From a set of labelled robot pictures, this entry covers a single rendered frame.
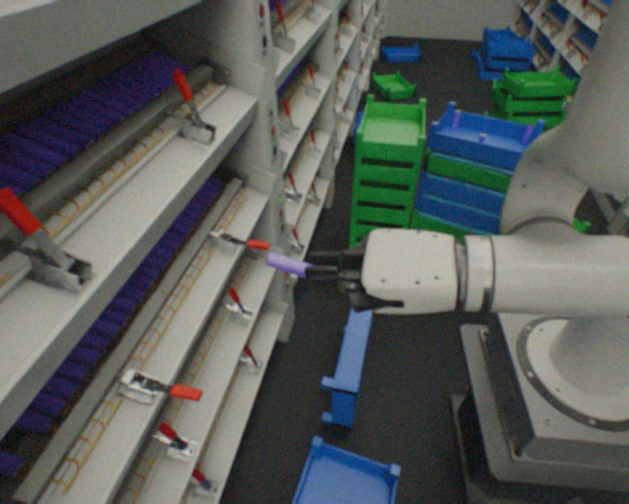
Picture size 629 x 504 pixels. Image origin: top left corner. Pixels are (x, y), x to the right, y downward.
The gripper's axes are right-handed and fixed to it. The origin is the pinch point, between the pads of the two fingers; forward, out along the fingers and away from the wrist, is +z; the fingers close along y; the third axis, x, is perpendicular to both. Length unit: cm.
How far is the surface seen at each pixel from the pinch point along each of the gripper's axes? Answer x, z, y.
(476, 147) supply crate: 26, -27, -80
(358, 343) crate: 45.1, 3.0, -20.8
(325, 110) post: 19, 23, -100
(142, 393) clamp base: 6.2, 20.1, 15.2
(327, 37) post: -4, 18, -100
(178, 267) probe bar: 3.2, 23.6, -3.0
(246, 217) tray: 7.6, 20.7, -21.4
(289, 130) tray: 6, 21, -55
